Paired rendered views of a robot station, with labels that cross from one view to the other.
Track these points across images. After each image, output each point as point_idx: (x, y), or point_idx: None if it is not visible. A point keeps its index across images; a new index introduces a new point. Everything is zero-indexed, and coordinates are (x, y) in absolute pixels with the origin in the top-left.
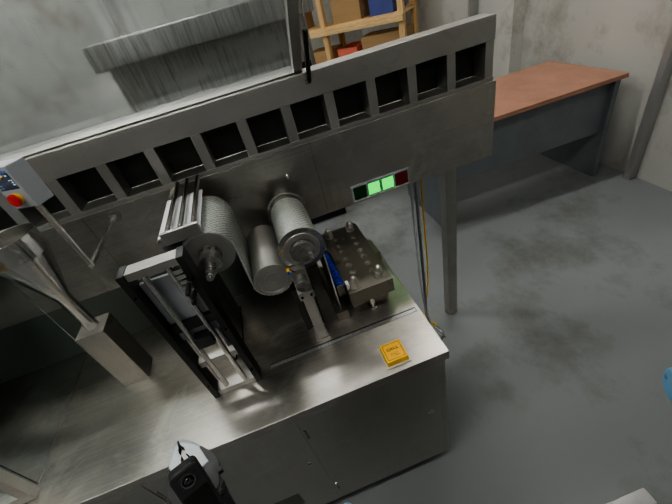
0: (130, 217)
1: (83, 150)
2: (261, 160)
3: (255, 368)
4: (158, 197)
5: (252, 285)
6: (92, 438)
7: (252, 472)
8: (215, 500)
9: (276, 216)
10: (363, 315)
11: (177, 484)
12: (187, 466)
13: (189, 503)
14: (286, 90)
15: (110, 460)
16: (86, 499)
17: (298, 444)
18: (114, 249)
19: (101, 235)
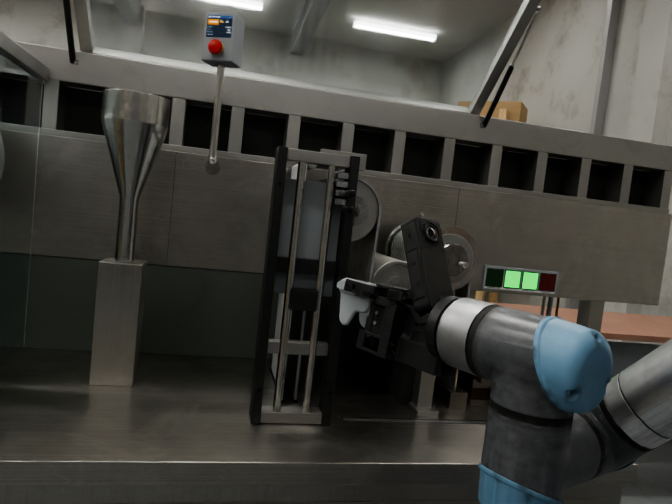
0: (227, 177)
1: (235, 85)
2: (401, 182)
3: (333, 396)
4: (272, 169)
5: (369, 282)
6: (27, 412)
7: None
8: (447, 280)
9: None
10: (487, 412)
11: (421, 225)
12: (432, 220)
13: (426, 256)
14: (459, 123)
15: (60, 436)
16: (11, 460)
17: None
18: (180, 207)
19: (180, 182)
